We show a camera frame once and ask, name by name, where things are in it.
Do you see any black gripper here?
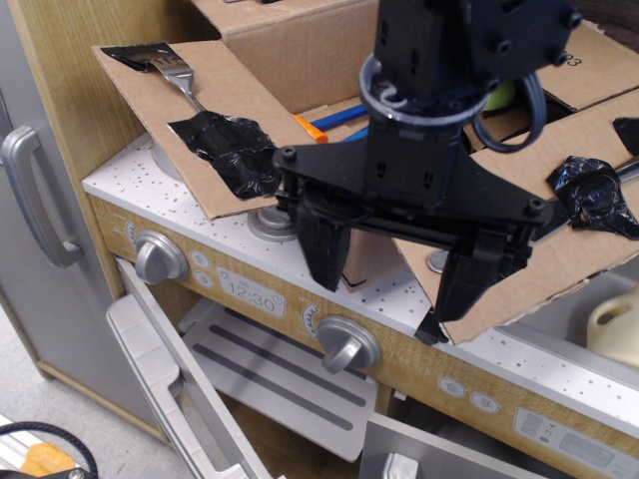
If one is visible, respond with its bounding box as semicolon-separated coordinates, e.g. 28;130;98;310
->
274;114;553;322

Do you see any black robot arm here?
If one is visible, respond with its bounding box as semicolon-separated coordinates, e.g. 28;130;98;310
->
274;1;581;324

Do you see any silver right stove knob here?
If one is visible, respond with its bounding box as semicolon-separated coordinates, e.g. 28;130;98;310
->
318;315;382;374

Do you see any silver stove knob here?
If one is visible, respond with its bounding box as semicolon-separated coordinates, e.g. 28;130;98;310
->
135;231;189;284
318;315;382;374

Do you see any small silver burner disc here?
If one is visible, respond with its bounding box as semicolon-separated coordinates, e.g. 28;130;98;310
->
247;207;297;242

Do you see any white oven rack tray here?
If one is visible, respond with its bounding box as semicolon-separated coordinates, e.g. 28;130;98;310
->
178;299;377;462

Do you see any silver toy sink basin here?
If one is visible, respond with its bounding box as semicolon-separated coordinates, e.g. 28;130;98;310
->
496;258;638;390

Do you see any green pear toy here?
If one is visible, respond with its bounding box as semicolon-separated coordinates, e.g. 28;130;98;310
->
483;81;516;112

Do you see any grey dishwasher door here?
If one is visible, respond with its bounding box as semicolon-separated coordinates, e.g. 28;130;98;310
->
358;413;537;479

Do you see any wooden toy kitchen unit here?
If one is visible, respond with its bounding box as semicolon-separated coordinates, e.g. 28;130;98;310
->
34;1;638;478

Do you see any cream ceramic jug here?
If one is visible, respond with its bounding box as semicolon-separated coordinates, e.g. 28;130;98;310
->
586;287;638;369

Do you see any silver left stove knob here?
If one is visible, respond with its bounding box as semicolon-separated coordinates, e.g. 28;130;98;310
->
135;231;189;284

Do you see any silver knife taped on flap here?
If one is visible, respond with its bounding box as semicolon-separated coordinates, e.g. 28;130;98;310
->
616;159;639;183

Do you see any open grey oven door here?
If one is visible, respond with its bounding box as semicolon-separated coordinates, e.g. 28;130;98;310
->
106;258;271;478

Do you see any silver fork taped on flap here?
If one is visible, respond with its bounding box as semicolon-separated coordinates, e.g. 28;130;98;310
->
151;57;205;112

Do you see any grey toy fridge door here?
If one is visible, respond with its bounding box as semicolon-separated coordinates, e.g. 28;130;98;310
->
1;1;155;426

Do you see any orange chip snack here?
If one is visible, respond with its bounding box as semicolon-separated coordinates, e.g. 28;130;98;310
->
19;443;76;478

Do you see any orange tool handle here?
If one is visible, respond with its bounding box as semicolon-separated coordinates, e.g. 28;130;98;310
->
293;114;328;144

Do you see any grey fridge door handle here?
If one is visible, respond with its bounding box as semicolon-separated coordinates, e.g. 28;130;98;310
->
1;126;82;268

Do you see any black cable loop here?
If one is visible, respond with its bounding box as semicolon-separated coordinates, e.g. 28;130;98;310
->
0;421;100;479

